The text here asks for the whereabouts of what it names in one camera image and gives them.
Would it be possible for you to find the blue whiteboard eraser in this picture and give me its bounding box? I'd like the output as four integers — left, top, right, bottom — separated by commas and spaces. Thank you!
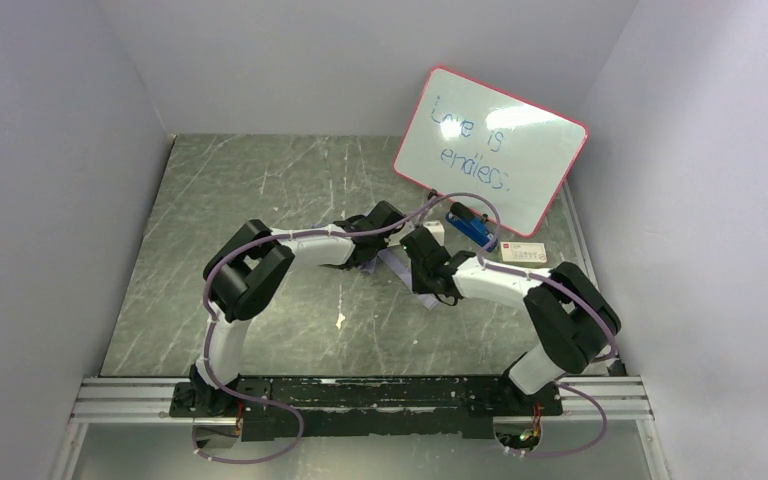
446, 202, 498, 252

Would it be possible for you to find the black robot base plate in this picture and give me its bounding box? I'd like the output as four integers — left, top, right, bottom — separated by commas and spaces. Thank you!
168, 375, 562, 441

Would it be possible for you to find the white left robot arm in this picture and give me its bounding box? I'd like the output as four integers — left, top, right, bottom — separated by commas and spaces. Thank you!
189, 201, 405, 416

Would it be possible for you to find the lilac left arm cable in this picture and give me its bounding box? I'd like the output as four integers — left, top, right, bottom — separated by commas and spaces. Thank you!
191, 198, 306, 465

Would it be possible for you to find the lilac and black folding umbrella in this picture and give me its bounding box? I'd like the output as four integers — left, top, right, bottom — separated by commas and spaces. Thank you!
359, 249, 440, 311

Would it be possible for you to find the red framed whiteboard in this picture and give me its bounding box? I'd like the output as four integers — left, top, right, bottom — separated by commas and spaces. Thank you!
393, 66, 589, 237

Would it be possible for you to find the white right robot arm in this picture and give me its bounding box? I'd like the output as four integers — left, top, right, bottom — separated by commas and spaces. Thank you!
400, 227, 621, 395

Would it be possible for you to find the white paper box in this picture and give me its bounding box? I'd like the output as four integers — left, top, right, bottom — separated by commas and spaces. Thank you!
499, 241, 548, 265

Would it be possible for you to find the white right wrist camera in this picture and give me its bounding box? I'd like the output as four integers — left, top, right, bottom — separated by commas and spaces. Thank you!
422, 221, 445, 246

